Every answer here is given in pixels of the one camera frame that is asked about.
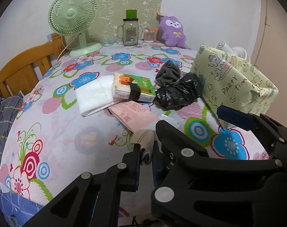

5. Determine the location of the green desk fan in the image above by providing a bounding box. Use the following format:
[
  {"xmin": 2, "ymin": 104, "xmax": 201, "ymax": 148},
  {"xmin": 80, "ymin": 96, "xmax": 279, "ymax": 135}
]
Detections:
[{"xmin": 48, "ymin": 0, "xmax": 102, "ymax": 57}]

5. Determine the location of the white standing fan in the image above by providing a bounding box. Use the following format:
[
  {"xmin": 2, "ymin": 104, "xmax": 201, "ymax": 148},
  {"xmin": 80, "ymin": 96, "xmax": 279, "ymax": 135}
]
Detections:
[{"xmin": 216, "ymin": 41, "xmax": 251, "ymax": 63}]

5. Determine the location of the grey drawstring pouch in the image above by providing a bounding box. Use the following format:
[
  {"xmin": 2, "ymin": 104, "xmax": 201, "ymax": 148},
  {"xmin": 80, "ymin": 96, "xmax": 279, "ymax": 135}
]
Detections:
[{"xmin": 155, "ymin": 61, "xmax": 181, "ymax": 87}]

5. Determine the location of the floral tablecloth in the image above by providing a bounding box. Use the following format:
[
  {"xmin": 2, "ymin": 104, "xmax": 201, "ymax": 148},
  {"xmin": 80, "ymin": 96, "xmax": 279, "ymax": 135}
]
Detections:
[{"xmin": 0, "ymin": 44, "xmax": 269, "ymax": 220}]

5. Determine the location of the purple bunny plush toy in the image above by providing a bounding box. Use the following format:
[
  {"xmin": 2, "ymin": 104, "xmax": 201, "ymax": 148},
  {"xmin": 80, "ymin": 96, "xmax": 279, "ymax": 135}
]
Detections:
[{"xmin": 159, "ymin": 16, "xmax": 186, "ymax": 48}]

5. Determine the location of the cotton swab jar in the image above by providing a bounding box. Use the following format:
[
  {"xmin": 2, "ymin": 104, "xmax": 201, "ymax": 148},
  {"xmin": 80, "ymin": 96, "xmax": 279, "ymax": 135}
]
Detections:
[{"xmin": 143, "ymin": 28, "xmax": 158, "ymax": 43}]

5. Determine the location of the glass mason jar mug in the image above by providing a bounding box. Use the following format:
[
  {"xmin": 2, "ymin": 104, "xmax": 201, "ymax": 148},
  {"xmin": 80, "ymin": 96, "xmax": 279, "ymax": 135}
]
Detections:
[{"xmin": 117, "ymin": 9, "xmax": 139, "ymax": 46}]

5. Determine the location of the green patterned cardboard panel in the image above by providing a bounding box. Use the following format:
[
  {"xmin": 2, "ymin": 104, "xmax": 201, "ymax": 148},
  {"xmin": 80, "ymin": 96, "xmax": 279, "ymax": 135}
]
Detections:
[{"xmin": 86, "ymin": 0, "xmax": 162, "ymax": 44}]

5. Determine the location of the white pad pack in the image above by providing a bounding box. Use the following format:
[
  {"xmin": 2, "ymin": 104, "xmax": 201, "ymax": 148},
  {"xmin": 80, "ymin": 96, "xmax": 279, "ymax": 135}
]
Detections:
[{"xmin": 75, "ymin": 75, "xmax": 121, "ymax": 117}]

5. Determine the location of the beige door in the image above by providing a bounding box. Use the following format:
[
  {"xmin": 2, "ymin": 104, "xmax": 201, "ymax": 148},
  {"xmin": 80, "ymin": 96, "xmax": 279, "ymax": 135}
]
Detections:
[{"xmin": 251, "ymin": 0, "xmax": 287, "ymax": 127}]

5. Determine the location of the pink printed packet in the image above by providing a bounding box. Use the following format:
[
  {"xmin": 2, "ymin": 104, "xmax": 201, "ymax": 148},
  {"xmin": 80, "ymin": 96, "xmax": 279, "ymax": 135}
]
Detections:
[{"xmin": 109, "ymin": 101, "xmax": 159, "ymax": 133}]

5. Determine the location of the yellow cartoon storage box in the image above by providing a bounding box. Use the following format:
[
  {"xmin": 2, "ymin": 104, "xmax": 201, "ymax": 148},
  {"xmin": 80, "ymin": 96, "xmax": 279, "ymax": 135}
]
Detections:
[{"xmin": 191, "ymin": 46, "xmax": 278, "ymax": 116}]

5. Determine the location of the grey plaid blanket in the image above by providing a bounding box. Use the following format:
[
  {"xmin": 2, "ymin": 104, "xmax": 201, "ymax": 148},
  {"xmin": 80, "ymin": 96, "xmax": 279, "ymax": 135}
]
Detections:
[{"xmin": 0, "ymin": 94, "xmax": 23, "ymax": 163}]

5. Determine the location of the green orange tissue pack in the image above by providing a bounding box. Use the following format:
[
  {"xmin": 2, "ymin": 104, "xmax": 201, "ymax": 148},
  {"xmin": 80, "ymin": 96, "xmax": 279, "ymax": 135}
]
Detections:
[{"xmin": 113, "ymin": 73, "xmax": 156, "ymax": 103}]

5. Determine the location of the black plastic bag bundle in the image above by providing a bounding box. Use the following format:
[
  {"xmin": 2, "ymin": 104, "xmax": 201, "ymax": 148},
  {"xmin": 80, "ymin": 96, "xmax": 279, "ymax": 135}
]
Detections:
[{"xmin": 154, "ymin": 72, "xmax": 204, "ymax": 110}]

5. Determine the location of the white bag with beige band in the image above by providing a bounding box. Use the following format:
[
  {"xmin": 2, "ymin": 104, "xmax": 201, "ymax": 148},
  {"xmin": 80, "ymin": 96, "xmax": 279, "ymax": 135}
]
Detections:
[{"xmin": 130, "ymin": 129, "xmax": 156, "ymax": 165}]

